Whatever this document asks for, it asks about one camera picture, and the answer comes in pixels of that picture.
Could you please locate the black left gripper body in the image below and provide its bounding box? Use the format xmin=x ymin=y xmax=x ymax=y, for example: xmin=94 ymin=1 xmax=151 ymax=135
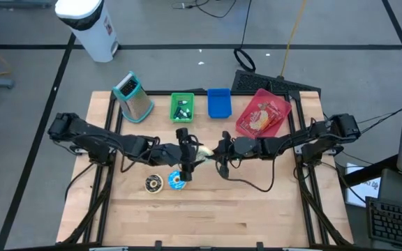
xmin=151 ymin=127 xmax=197 ymax=183

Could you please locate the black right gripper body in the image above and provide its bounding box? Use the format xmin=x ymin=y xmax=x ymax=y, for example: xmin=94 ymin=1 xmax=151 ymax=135
xmin=218 ymin=130 xmax=260 ymax=179

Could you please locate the white tape roll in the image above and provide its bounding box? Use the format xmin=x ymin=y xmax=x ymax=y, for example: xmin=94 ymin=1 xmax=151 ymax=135
xmin=194 ymin=145 xmax=215 ymax=164

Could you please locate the blue iced toy donut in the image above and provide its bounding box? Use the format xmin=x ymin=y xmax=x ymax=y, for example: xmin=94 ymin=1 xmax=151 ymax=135
xmin=167 ymin=169 xmax=188 ymax=192

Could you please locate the tape roll with dark centre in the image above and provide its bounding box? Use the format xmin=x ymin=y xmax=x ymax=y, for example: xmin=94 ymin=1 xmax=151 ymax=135
xmin=144 ymin=174 xmax=164 ymax=195

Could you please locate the pink translucent plastic bin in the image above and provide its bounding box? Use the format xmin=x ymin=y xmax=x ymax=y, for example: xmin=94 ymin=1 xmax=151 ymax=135
xmin=234 ymin=87 xmax=292 ymax=139

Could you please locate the blue plastic basket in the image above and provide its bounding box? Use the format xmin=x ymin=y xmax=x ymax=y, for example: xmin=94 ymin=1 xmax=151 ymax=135
xmin=207 ymin=88 xmax=232 ymax=119

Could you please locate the green plastic basket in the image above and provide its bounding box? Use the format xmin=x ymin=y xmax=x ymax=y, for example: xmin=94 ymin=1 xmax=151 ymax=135
xmin=169 ymin=91 xmax=196 ymax=123

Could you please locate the teal metal box grater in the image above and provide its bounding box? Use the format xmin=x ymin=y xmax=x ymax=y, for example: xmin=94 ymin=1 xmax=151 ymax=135
xmin=112 ymin=70 xmax=155 ymax=124

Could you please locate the black perforated panel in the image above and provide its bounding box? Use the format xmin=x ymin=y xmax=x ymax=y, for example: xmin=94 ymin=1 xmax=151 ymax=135
xmin=230 ymin=69 xmax=322 ymax=96

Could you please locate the white paper sheet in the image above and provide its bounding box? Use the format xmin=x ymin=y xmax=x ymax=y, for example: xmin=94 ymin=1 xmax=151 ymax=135
xmin=344 ymin=162 xmax=382 ymax=208

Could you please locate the black desk beam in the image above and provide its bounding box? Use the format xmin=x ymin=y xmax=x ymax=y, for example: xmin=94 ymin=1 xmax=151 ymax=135
xmin=340 ymin=155 xmax=399 ymax=188

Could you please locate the white trash can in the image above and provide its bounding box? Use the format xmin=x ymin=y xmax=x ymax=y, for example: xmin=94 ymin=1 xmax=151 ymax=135
xmin=54 ymin=0 xmax=120 ymax=63

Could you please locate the black keyboard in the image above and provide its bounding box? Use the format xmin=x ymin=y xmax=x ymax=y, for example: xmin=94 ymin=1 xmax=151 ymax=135
xmin=364 ymin=196 xmax=402 ymax=250

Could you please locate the black aluminium table frame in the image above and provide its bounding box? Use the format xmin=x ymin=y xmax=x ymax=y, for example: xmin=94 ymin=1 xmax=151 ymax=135
xmin=56 ymin=89 xmax=355 ymax=251

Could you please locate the black coiled floor cable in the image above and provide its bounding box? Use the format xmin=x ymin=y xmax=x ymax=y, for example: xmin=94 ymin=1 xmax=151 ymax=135
xmin=233 ymin=0 xmax=257 ymax=73

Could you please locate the black arm base cable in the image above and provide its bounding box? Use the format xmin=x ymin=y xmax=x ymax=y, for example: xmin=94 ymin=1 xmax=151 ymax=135
xmin=64 ymin=162 xmax=96 ymax=202

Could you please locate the yellow hanging cable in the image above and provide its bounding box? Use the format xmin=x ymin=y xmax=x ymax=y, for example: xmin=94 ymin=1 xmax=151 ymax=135
xmin=279 ymin=0 xmax=307 ymax=78

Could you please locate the black cable to laptop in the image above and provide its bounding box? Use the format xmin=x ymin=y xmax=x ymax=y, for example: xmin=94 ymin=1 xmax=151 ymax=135
xmin=356 ymin=107 xmax=402 ymax=126

